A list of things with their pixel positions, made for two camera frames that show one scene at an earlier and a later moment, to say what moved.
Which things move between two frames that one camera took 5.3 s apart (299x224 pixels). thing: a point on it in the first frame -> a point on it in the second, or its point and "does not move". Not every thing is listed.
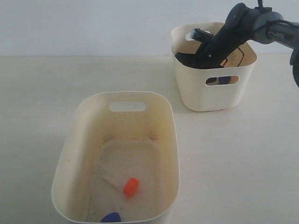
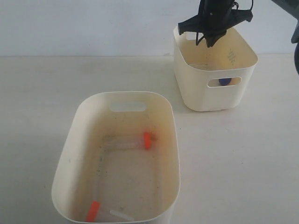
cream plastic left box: (113, 136) does not move
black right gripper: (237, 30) -> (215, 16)
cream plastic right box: (211, 89) does not move
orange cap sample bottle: (131, 186) -> (97, 213)
